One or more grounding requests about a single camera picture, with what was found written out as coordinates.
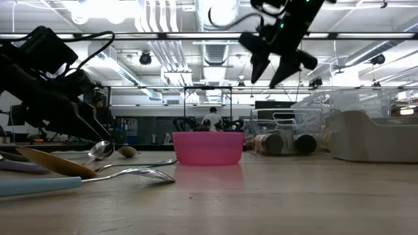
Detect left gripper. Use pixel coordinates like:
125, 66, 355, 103
0, 42, 112, 141

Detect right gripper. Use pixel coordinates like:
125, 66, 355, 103
238, 0, 326, 89

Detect spoon with orange handle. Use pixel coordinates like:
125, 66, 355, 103
80, 140, 116, 168

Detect wooden spoon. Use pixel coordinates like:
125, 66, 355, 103
13, 146, 179, 180

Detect green lidded spice jar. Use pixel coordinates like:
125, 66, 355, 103
292, 133, 318, 155

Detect spoon with light-blue handle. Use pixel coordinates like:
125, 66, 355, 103
0, 166, 176, 198

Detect all-metal spoon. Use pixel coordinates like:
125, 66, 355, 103
116, 145, 142, 159

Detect black computer monitor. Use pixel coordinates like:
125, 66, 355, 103
7, 103, 27, 127

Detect black overhead crossbar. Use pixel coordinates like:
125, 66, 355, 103
0, 31, 418, 41

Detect black ceiling lamp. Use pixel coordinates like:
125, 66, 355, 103
138, 50, 153, 66
370, 53, 387, 66

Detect deep clear plastic bin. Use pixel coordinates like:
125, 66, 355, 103
289, 88, 418, 154

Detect pink plastic bowl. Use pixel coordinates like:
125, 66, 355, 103
172, 131, 246, 166

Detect white ceiling pipes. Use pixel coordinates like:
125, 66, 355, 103
146, 0, 191, 87

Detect grey plastic tray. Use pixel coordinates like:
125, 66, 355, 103
329, 110, 418, 164

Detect dark wall screen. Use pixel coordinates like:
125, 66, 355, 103
254, 100, 298, 110

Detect silver ventilation duct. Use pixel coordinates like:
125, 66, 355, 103
195, 0, 241, 66

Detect black right camera cable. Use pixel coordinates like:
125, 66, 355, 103
207, 5, 266, 31

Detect black camera cable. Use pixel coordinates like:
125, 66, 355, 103
61, 29, 116, 74
207, 5, 266, 31

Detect black left camera cable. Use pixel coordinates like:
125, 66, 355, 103
61, 29, 116, 74

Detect spoon with purple handle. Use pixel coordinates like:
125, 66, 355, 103
0, 159, 52, 175

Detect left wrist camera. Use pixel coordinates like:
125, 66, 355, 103
18, 25, 78, 75

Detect black workstation frame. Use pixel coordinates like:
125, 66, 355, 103
94, 85, 233, 133

